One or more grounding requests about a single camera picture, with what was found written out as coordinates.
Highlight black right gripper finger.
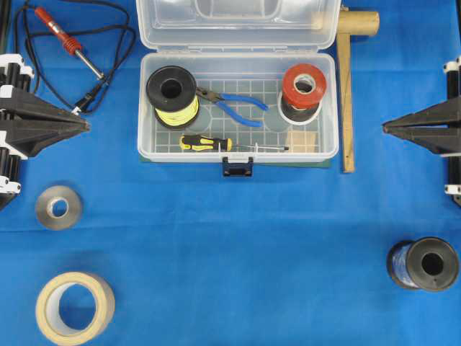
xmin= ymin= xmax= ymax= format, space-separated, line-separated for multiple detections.
xmin=383 ymin=126 xmax=460 ymax=154
xmin=382 ymin=96 xmax=460 ymax=128

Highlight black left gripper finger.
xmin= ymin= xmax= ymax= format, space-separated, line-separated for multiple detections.
xmin=1 ymin=120 xmax=90 ymax=158
xmin=1 ymin=87 xmax=84 ymax=122

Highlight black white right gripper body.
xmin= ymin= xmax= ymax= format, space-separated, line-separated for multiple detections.
xmin=444 ymin=60 xmax=460 ymax=206

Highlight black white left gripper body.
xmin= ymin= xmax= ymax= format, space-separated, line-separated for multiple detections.
xmin=0 ymin=53 xmax=35 ymax=212

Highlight clear plastic toolbox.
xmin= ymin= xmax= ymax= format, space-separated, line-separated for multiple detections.
xmin=136 ymin=1 xmax=341 ymax=167

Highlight red soldering iron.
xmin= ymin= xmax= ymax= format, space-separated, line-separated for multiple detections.
xmin=34 ymin=6 xmax=104 ymax=80

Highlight grey tape roll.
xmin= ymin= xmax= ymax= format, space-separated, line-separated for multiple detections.
xmin=35 ymin=185 xmax=83 ymax=231

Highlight white tape roll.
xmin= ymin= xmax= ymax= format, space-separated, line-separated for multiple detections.
xmin=277 ymin=92 xmax=322 ymax=126

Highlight wooden mallet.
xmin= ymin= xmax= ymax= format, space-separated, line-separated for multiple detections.
xmin=336 ymin=7 xmax=380 ymax=174

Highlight small wooden block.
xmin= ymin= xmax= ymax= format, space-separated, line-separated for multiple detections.
xmin=285 ymin=130 xmax=319 ymax=154

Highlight black tape roll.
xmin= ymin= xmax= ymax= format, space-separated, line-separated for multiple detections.
xmin=281 ymin=98 xmax=321 ymax=123

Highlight red tape roll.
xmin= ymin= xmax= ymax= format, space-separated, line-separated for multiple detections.
xmin=282 ymin=63 xmax=327 ymax=110

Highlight yellow black screwdriver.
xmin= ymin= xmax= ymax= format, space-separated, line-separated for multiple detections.
xmin=179 ymin=135 xmax=290 ymax=151

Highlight blue table cloth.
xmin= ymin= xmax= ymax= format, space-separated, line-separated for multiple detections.
xmin=1 ymin=1 xmax=460 ymax=345

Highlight beige masking tape roll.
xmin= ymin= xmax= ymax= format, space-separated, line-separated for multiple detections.
xmin=35 ymin=272 xmax=115 ymax=345

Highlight blue wire spool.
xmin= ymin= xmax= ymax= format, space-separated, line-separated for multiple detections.
xmin=386 ymin=237 xmax=460 ymax=292

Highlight black power cable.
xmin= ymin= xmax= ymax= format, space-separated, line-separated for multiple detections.
xmin=13 ymin=0 xmax=137 ymax=115

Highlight yellow wire spool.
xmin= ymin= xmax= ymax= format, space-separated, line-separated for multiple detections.
xmin=146 ymin=65 xmax=200 ymax=130

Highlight blue-handled nipper pliers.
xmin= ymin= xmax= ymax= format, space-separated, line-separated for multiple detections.
xmin=196 ymin=86 xmax=269 ymax=128

